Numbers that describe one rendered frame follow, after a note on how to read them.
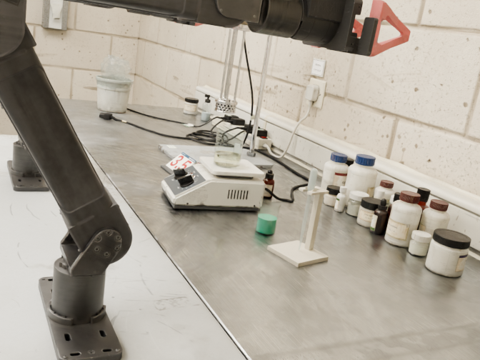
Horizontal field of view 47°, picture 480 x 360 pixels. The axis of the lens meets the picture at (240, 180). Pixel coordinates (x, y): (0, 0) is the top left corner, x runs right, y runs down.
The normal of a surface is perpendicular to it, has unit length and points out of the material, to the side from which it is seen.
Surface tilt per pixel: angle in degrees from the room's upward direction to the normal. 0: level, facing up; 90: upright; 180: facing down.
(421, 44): 90
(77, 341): 0
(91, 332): 0
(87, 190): 77
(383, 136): 90
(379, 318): 0
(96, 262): 90
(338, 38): 89
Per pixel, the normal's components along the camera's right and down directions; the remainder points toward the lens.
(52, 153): 0.39, 0.32
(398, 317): 0.15, -0.95
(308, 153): -0.89, -0.01
